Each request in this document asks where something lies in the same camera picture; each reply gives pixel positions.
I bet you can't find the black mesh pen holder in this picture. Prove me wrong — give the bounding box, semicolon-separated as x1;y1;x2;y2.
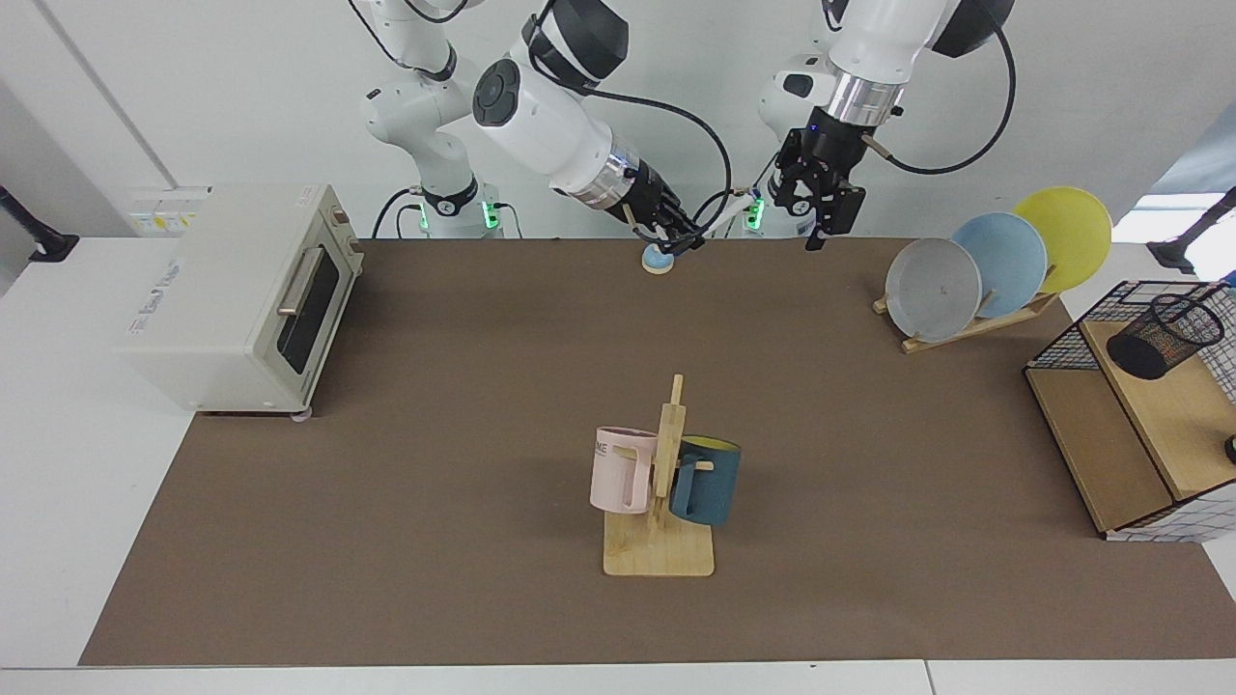
1106;293;1226;381

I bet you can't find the white socket box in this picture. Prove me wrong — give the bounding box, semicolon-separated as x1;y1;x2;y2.
128;186;211;237

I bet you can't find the yellow plate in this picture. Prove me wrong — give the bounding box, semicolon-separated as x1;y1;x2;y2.
1012;186;1113;295

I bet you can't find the wooden plate rack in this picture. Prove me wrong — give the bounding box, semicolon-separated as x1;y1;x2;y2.
872;290;1060;355

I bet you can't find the black arm base cable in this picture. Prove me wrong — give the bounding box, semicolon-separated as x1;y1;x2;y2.
372;186;426;239
686;154;783;239

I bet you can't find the pink cup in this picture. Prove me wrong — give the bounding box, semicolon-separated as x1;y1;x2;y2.
589;426;660;515

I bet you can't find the brown table cloth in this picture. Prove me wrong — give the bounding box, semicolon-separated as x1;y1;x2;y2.
77;237;1236;668

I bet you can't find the pale toaster oven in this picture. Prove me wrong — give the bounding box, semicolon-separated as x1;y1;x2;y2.
114;183;366;423

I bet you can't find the black clamp stand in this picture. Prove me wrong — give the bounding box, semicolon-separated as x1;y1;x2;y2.
0;185;80;264
1147;186;1236;276

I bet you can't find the light blue plate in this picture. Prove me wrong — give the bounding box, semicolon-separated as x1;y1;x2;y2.
951;211;1049;320

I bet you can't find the grey plate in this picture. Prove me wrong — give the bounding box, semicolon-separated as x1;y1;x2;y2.
885;237;984;345

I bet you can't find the wooden cup stand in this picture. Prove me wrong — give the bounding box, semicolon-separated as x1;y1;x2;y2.
604;374;716;578

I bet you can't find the wire basket with wooden floor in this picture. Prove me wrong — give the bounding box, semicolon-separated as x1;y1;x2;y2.
1024;279;1236;543

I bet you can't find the dark teal cup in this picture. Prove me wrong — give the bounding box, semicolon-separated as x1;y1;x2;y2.
668;435;743;528

